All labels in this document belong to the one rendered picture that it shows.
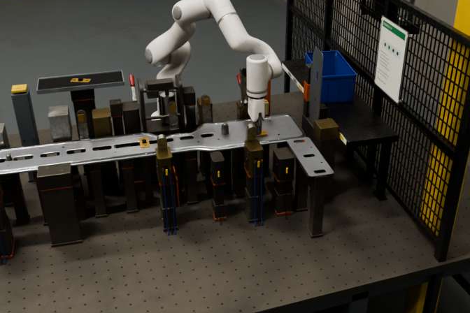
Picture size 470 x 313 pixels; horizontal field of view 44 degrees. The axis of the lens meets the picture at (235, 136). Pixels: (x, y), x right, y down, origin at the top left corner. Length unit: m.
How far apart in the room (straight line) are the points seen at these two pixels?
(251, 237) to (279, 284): 0.29
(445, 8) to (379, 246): 2.71
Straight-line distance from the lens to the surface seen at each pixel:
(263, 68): 2.29
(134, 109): 2.54
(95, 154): 2.40
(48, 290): 2.26
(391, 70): 2.48
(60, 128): 2.52
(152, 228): 2.45
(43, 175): 2.26
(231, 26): 2.37
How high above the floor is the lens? 2.19
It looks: 29 degrees down
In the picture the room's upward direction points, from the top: 1 degrees counter-clockwise
